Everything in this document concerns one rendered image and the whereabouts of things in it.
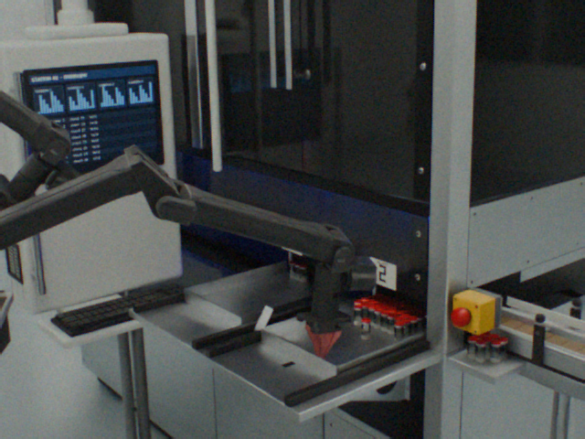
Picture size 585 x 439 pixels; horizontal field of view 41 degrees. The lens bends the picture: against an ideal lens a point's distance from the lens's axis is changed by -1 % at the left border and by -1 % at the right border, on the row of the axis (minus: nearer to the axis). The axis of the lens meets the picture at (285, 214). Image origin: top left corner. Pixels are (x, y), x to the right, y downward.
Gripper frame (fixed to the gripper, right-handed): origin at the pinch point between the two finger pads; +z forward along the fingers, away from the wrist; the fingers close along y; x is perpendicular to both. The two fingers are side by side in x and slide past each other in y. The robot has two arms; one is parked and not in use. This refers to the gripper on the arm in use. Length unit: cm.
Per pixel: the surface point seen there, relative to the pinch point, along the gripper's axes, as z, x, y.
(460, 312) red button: -12.8, -18.7, 20.4
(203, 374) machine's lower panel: 43, 90, 31
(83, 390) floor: 87, 188, 34
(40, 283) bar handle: 4, 83, -29
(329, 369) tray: 1.3, -3.9, -0.7
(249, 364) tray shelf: 4.7, 12.2, -9.1
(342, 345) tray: 1.4, 6.1, 11.9
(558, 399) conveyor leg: 5, -32, 41
